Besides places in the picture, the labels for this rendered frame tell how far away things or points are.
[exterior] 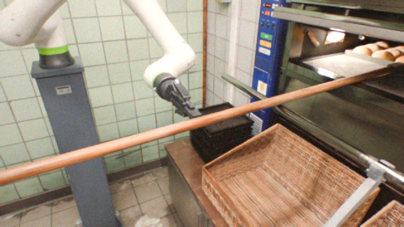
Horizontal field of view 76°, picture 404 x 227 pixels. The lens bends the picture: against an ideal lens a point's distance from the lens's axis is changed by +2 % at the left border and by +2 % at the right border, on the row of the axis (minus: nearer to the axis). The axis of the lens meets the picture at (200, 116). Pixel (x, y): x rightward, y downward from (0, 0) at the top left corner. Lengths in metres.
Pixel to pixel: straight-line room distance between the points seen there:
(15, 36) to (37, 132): 1.04
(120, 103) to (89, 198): 0.74
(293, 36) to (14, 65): 1.59
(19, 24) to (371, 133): 1.34
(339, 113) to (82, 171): 1.30
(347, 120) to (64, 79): 1.23
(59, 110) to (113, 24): 0.76
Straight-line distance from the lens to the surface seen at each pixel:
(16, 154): 2.19
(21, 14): 1.12
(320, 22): 1.07
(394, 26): 0.93
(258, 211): 1.32
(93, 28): 1.87
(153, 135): 0.69
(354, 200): 0.75
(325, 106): 1.29
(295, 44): 1.39
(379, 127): 1.19
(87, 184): 1.61
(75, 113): 1.38
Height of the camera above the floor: 1.57
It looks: 29 degrees down
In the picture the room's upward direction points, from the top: straight up
